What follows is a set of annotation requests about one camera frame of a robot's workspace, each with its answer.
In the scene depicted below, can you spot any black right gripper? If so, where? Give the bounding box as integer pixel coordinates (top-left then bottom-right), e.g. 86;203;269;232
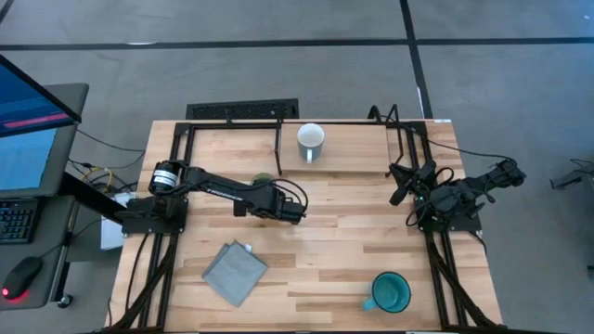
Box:
389;160;449;212

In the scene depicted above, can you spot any green mug with white handle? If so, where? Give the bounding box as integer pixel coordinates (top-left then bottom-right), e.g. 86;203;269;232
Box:
250;172;277;187

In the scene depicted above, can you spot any white mug with brown rim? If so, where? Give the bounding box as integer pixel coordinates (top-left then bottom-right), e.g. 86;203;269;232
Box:
296;122;327;165

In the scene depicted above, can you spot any teal enamel mug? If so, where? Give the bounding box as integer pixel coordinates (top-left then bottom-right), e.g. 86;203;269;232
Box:
361;271;413;315

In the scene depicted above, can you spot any grey folded cloth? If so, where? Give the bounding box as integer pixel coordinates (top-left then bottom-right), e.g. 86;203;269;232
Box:
200;239;269;309

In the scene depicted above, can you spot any black perforated floor grille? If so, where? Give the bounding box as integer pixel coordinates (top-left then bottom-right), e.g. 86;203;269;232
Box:
185;97;301;121

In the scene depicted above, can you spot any white box under table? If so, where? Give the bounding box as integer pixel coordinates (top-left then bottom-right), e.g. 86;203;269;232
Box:
99;191;136;252

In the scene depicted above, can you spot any grey side desk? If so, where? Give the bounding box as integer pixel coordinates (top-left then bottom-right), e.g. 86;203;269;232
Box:
0;83;91;312

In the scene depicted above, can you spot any pale blue screen monitor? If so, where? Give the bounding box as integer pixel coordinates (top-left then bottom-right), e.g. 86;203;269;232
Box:
0;127;60;193

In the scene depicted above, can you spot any black keyboard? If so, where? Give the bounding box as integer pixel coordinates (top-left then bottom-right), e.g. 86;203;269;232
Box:
0;198;41;246

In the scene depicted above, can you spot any black computer mouse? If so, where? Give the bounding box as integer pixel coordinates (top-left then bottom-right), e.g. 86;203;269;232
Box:
1;255;45;302

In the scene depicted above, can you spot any black monitor with blue screen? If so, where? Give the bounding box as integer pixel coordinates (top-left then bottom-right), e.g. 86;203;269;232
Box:
0;54;84;139

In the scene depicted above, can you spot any wooden shelf with black frame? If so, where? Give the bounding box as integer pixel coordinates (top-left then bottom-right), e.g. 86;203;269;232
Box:
273;118;420;179

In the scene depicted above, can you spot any black tripod bracket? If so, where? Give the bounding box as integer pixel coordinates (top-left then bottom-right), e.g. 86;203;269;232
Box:
367;103;401;124

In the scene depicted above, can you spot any black aluminium table frame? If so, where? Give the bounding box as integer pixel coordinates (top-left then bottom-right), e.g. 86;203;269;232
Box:
105;119;508;334

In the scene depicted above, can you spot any black equipment base with cables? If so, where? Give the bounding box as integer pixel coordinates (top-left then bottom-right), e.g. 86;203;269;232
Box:
549;158;594;192

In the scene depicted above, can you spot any yellow cable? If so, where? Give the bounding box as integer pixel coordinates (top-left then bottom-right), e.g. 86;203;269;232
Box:
80;166;115;195

